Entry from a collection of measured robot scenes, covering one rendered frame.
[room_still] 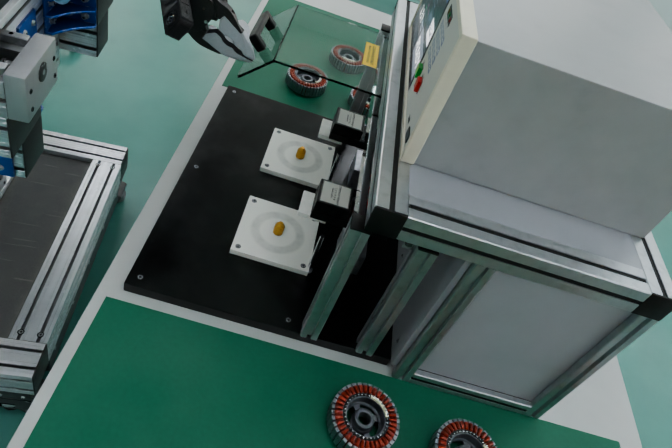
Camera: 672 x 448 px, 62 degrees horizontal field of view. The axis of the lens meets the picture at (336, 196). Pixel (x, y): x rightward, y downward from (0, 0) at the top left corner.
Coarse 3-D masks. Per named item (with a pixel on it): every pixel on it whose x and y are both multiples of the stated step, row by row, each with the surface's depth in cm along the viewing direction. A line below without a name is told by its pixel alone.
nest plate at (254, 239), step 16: (256, 208) 111; (272, 208) 112; (288, 208) 114; (240, 224) 107; (256, 224) 108; (272, 224) 109; (288, 224) 111; (304, 224) 112; (240, 240) 104; (256, 240) 105; (272, 240) 107; (288, 240) 108; (304, 240) 109; (256, 256) 103; (272, 256) 104; (288, 256) 105; (304, 256) 106; (304, 272) 104
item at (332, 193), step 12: (324, 180) 102; (324, 192) 99; (336, 192) 100; (348, 192) 101; (300, 204) 101; (312, 204) 102; (324, 204) 98; (336, 204) 98; (348, 204) 99; (312, 216) 100; (324, 216) 99; (336, 216) 99; (348, 216) 100
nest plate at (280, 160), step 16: (272, 144) 127; (288, 144) 128; (304, 144) 130; (320, 144) 132; (272, 160) 123; (288, 160) 124; (304, 160) 126; (320, 160) 128; (288, 176) 121; (304, 176) 122; (320, 176) 124
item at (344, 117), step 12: (324, 120) 122; (336, 120) 116; (348, 120) 117; (360, 120) 119; (324, 132) 119; (336, 132) 117; (348, 132) 116; (360, 132) 116; (348, 144) 118; (360, 144) 118
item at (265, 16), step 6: (264, 12) 110; (264, 18) 108; (270, 18) 110; (258, 24) 106; (264, 24) 107; (270, 24) 111; (276, 24) 112; (252, 30) 105; (258, 30) 104; (252, 36) 103; (258, 36) 103; (252, 42) 104; (258, 42) 104; (264, 42) 105; (258, 48) 104; (264, 48) 104
